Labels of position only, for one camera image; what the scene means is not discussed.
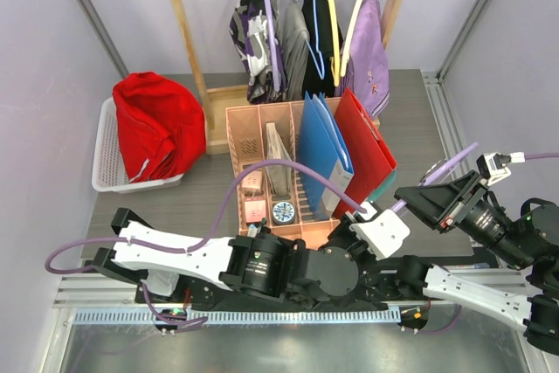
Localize white slotted cable duct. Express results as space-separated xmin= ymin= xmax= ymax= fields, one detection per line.
xmin=72 ymin=307 xmax=401 ymax=326

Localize purple camouflage garment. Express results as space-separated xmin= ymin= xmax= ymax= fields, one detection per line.
xmin=229 ymin=0 xmax=287 ymax=105

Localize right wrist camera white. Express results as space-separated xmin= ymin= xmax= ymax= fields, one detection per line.
xmin=476 ymin=152 xmax=526 ymax=187

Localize pink desk organizer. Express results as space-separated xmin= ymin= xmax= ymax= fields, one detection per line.
xmin=226 ymin=101 xmax=339 ymax=249

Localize lilac hanger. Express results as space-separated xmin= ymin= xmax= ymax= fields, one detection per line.
xmin=264 ymin=0 xmax=281 ymax=100
xmin=390 ymin=141 xmax=480 ymax=215

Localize pink socket cube lower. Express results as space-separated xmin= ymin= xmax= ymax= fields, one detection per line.
xmin=244 ymin=198 xmax=266 ymax=224

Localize pens in organizer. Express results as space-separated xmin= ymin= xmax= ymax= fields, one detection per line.
xmin=247 ymin=218 xmax=269 ymax=238

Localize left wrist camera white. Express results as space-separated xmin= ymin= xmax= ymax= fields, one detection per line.
xmin=345 ymin=201 xmax=411 ymax=259

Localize pink socket cube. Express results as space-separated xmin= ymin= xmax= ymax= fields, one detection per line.
xmin=241 ymin=169 xmax=263 ymax=195
xmin=244 ymin=198 xmax=266 ymax=224

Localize blue file folder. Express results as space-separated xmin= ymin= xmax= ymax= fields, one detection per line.
xmin=296 ymin=94 xmax=354 ymax=220

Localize round patterned tin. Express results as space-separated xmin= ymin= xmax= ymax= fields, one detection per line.
xmin=272 ymin=201 xmax=296 ymax=225

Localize pink socket cube upper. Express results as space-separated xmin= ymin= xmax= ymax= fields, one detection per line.
xmin=241 ymin=169 xmax=263 ymax=195

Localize cream yellow hanger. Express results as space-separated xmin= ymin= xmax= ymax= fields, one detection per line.
xmin=328 ymin=0 xmax=343 ymax=87

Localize red trousers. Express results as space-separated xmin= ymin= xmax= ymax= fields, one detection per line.
xmin=113 ymin=72 xmax=207 ymax=183

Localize white plastic basket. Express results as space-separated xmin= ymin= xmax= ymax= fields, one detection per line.
xmin=92 ymin=98 xmax=183 ymax=194

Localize red file folder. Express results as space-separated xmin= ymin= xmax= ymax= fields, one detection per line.
xmin=335 ymin=88 xmax=397 ymax=204

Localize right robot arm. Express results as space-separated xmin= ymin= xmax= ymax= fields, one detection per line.
xmin=393 ymin=171 xmax=558 ymax=356

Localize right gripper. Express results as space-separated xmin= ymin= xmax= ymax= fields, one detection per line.
xmin=390 ymin=167 xmax=529 ymax=267

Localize lilac purple garment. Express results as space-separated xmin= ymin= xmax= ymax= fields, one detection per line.
xmin=335 ymin=0 xmax=390 ymax=119

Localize cream hanger right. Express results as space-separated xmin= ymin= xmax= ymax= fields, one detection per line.
xmin=339 ymin=0 xmax=387 ymax=79

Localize black garment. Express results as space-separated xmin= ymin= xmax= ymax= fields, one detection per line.
xmin=301 ymin=0 xmax=335 ymax=97

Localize beige book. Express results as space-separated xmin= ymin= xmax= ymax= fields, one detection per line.
xmin=266 ymin=122 xmax=292 ymax=196

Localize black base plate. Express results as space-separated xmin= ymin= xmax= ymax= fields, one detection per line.
xmin=149 ymin=258 xmax=426 ymax=313

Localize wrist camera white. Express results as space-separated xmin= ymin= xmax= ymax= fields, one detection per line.
xmin=345 ymin=201 xmax=411 ymax=259
xmin=476 ymin=152 xmax=526 ymax=187

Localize blue hanger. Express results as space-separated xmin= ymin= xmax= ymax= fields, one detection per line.
xmin=307 ymin=0 xmax=326 ymax=80

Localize teal folder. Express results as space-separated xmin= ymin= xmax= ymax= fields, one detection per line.
xmin=366 ymin=170 xmax=397 ymax=202

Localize grey garment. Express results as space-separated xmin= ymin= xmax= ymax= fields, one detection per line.
xmin=281 ymin=3 xmax=309 ymax=101

